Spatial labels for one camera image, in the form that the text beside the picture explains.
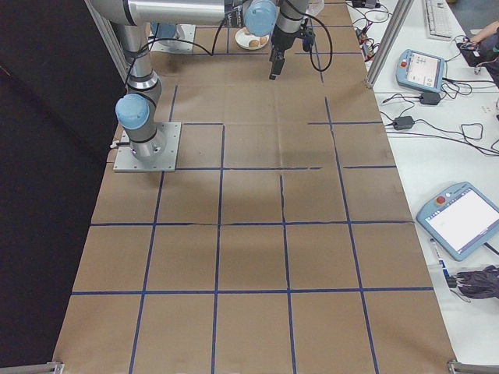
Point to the person dark clothing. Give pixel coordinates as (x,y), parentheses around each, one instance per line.
(493,62)

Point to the aluminium frame bar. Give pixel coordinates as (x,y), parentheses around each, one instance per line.
(468,368)
(47,368)

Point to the blue grey teach pendant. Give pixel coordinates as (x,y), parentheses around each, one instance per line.
(421,70)
(456,218)

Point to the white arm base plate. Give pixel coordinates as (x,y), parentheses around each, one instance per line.
(183,44)
(171,156)

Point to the white side desk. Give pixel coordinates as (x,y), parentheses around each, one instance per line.
(429,163)

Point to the silver arm base connector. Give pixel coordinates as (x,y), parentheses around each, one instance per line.
(117,144)

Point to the tall aluminium post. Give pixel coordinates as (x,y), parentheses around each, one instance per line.
(388,43)

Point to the black frame cover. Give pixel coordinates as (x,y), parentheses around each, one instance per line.
(39,156)

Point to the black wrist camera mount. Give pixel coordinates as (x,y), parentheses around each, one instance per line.
(308,39)

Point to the small black box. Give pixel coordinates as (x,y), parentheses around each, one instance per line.
(366,3)

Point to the bare person forearm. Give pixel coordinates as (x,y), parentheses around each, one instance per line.
(487,33)

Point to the white round plate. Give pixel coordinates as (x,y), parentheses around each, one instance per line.
(241,41)

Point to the white keyboard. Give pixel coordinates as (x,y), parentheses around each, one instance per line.
(438,19)

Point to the black power adapter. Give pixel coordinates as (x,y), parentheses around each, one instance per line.
(403,122)
(430,98)

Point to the white egg tray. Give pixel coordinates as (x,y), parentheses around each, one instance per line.
(317,8)

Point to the small black usb adapter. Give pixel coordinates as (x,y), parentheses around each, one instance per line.
(369,50)
(363,35)

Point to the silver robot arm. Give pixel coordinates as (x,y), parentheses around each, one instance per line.
(171,30)
(136,58)

